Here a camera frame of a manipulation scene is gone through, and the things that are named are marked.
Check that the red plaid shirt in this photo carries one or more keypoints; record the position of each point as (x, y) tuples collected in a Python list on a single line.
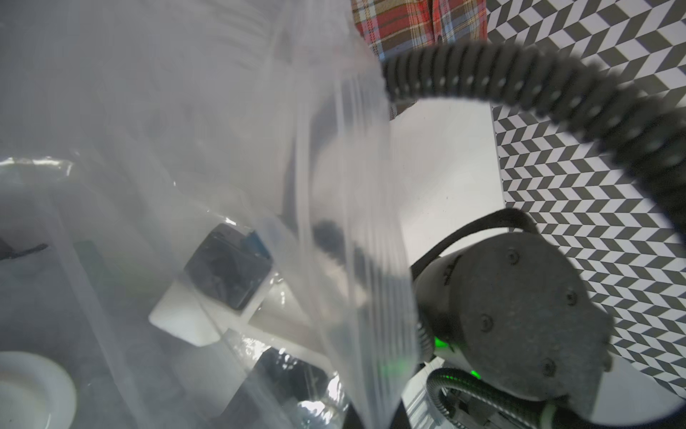
[(391, 27)]

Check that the clear plastic vacuum bag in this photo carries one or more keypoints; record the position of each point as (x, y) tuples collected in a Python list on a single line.
[(129, 130)]

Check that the white round bag valve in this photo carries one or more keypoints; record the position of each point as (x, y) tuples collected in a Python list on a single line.
[(35, 392)]

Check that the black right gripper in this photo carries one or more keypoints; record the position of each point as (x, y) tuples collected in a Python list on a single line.
[(521, 316)]

